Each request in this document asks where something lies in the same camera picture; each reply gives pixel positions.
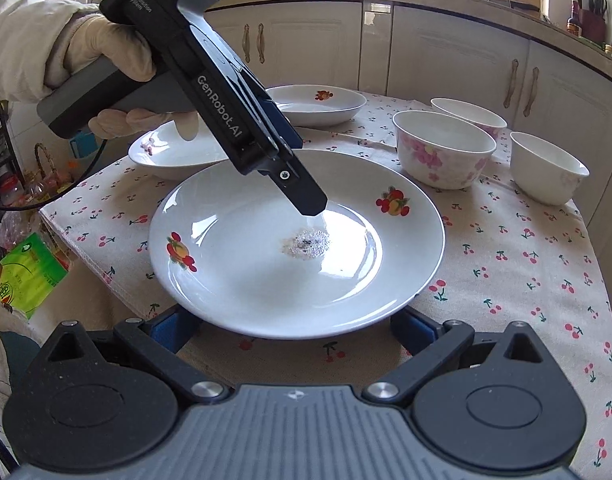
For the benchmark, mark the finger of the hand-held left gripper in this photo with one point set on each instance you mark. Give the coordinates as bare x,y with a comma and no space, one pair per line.
303,192
277,114

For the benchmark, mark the person's left hand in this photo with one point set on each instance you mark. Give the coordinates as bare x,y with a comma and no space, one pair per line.
100,40

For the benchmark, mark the red knife block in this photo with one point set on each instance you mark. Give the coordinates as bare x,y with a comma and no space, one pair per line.
593,27

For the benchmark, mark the white bowl faint floral print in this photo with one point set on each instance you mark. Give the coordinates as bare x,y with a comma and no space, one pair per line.
546,175

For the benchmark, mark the cherry print tablecloth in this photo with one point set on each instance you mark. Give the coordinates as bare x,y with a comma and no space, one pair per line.
511,270

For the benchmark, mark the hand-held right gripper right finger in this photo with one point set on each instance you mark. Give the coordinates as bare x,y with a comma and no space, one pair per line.
418,332

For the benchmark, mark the person's left forearm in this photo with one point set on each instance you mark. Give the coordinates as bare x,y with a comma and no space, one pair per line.
20,45

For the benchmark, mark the white bowl pink floral print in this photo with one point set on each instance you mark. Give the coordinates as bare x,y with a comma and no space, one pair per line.
441,160

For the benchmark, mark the woven basket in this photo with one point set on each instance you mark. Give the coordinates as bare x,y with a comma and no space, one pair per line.
53,180

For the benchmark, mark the white plate with fruit print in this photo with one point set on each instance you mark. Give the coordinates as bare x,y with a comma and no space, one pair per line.
266,280
331,105

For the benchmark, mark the dark sauce bottle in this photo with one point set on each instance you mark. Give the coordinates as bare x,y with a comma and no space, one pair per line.
573,22

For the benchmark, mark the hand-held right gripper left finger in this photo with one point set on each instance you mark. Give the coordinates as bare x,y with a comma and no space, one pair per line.
165,332

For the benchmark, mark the green packet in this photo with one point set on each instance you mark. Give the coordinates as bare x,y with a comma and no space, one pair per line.
30,275

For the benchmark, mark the white plate with pink print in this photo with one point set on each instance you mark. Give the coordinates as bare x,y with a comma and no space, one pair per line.
180,152

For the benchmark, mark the jar with red lid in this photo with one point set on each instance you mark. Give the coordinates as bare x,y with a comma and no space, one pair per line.
9,191

